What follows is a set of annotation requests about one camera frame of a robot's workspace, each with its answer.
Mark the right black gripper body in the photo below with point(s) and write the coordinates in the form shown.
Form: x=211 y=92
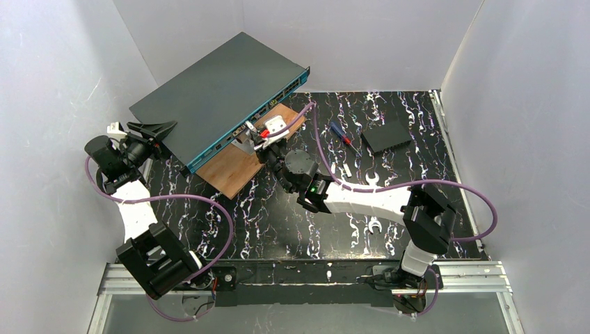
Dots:
x=269 y=149

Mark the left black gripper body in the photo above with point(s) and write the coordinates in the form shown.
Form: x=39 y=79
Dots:
x=150 y=142

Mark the dark teal network switch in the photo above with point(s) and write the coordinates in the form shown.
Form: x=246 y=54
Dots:
x=211 y=100

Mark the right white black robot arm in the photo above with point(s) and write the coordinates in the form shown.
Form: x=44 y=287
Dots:
x=425 y=212

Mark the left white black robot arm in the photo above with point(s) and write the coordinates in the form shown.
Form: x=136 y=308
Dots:
x=151 y=253

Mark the wooden base board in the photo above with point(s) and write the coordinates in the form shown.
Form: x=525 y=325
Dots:
x=231 y=169

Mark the blue red screwdriver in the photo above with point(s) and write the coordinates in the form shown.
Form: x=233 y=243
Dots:
x=342 y=135

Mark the small black box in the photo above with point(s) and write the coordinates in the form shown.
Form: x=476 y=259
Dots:
x=388 y=136

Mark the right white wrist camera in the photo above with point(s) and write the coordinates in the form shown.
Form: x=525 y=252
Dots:
x=275 y=129

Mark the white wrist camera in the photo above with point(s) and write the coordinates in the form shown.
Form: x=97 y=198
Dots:
x=115 y=130
x=275 y=129

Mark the silver metal mount bracket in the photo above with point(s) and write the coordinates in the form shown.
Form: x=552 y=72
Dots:
x=244 y=142

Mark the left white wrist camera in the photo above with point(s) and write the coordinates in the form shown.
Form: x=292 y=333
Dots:
x=115 y=130

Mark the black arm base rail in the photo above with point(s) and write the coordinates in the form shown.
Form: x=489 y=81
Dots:
x=299 y=282

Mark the aluminium frame rail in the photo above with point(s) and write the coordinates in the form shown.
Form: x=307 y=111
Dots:
x=474 y=276

